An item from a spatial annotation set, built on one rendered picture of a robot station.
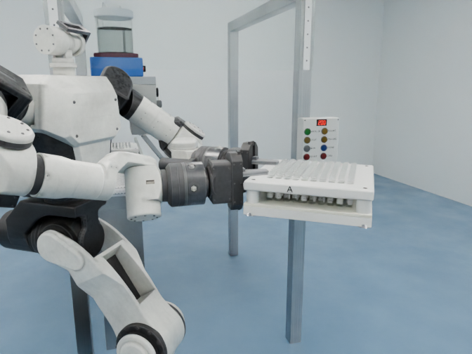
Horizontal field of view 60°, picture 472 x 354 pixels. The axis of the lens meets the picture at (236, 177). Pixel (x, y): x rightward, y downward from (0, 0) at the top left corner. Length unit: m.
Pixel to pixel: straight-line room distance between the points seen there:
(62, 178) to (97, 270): 0.44
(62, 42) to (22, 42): 3.98
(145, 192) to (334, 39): 5.10
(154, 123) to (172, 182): 0.53
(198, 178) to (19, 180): 0.31
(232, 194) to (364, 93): 5.23
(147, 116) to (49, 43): 0.36
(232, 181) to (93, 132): 0.41
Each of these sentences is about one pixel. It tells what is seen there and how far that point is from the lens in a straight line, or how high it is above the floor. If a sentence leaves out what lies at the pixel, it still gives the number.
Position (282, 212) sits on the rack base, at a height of 1.00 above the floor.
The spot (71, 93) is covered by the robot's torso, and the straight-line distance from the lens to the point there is 1.02.
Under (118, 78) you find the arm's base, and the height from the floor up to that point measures 1.26.
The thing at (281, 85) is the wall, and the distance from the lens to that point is 5.40.
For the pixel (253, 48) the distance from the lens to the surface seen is 1.72.
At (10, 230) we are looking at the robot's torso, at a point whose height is 0.86.
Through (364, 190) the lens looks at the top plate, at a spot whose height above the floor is 1.06.
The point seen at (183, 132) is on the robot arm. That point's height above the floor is 1.10.
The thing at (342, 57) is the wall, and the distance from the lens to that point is 5.80.
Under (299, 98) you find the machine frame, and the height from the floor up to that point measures 1.19.
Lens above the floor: 1.25
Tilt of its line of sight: 13 degrees down
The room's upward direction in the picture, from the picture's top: straight up
